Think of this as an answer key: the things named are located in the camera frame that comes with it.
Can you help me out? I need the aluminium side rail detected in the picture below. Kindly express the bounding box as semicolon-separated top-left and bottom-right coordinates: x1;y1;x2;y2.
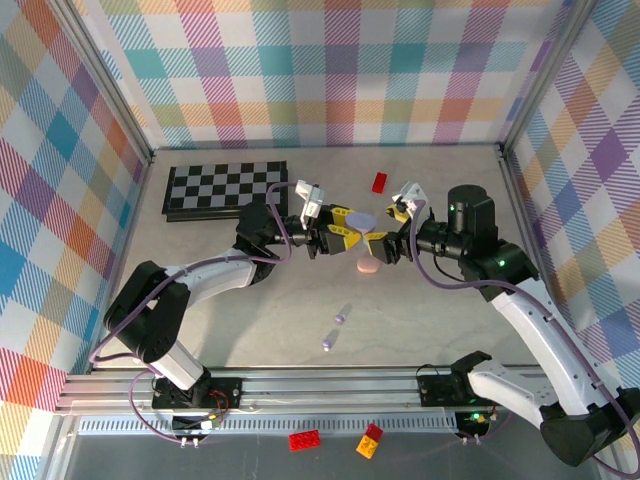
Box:
102;149;157;311
497;143;571;321

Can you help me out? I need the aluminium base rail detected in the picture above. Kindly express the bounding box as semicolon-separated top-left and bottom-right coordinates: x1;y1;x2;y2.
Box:
54;367;616;415

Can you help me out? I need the wide red toy brick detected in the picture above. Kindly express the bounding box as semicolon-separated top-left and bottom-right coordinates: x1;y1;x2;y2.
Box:
288;430;322;451

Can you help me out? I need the black and grey chessboard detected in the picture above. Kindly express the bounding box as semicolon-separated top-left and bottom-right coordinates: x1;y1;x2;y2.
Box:
160;160;290;224

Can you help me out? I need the aluminium frame post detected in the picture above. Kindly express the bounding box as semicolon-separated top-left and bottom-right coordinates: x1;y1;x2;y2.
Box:
497;0;601;156
49;0;156;169

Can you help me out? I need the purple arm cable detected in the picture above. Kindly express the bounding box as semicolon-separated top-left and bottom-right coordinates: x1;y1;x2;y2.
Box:
89;182;301;444
407;199;640;480

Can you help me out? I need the black controller box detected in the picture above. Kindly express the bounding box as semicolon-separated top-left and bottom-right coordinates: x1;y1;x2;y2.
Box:
171;413;225;434
454;409;494;435

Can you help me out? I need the white slotted cable duct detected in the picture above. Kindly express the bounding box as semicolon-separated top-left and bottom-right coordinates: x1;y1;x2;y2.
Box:
78;417;459;435

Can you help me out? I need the purple earbud case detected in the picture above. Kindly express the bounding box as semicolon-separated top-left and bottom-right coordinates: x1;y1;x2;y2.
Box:
347;212;380;234

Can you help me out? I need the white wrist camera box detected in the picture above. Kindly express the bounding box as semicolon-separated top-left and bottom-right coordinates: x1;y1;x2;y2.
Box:
392;180;427;214
294;179;324;219

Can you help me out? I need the orange yellow toy brick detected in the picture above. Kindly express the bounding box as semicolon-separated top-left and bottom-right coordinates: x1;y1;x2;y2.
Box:
355;433;381;459

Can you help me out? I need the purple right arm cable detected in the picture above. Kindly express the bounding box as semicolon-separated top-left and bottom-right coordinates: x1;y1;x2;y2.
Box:
407;199;640;480

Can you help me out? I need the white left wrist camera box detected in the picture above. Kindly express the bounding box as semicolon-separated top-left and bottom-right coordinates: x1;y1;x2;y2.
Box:
294;179;324;219

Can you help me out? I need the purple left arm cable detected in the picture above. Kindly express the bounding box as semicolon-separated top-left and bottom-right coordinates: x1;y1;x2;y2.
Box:
89;182;301;444

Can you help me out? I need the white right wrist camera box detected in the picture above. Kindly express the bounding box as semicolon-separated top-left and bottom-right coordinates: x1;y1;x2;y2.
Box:
392;180;427;214

